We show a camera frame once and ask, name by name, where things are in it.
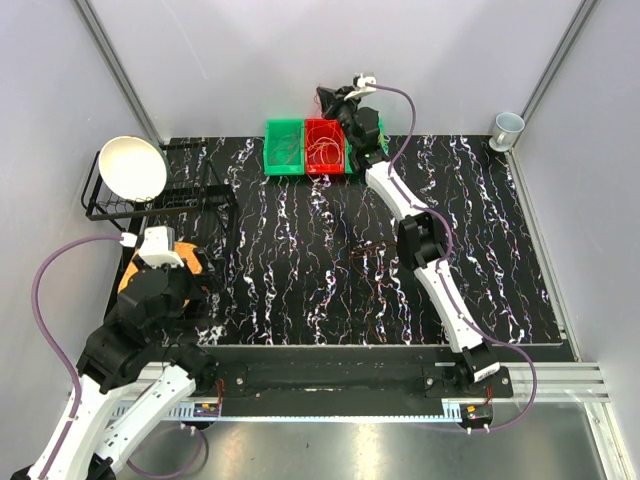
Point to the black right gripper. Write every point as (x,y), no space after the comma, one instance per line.
(327,100)

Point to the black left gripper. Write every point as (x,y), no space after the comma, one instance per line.
(207,281)

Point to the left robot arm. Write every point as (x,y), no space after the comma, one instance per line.
(87,443)

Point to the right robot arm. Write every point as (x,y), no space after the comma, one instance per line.
(424,239)

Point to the red plastic bin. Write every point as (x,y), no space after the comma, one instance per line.
(323,147)

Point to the left green plastic bin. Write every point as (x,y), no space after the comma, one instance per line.
(283,151)

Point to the green plastic bin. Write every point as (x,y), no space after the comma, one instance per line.
(283,151)
(382,141)

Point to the right green plastic bin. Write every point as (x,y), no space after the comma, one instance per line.
(382,141)

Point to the white bowl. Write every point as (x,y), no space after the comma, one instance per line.
(133,168)

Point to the white mug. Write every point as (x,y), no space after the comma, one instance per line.
(506,130)

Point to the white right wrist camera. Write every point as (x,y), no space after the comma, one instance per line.
(363,85)

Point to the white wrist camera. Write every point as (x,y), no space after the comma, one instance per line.
(363,85)
(155,247)

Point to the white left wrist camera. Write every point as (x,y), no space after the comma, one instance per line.
(155,247)

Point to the black wire dish rack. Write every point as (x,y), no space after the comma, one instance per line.
(200,207)

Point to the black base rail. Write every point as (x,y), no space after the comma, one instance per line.
(334,382)

